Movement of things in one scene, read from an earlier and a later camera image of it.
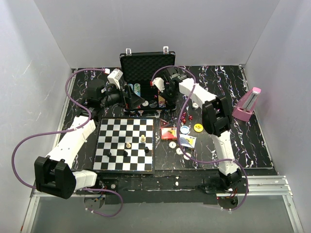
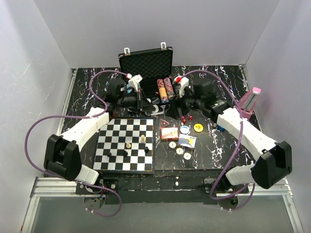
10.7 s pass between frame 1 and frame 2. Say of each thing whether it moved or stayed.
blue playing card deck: stayed
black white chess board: stayed
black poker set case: stayed
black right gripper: moved
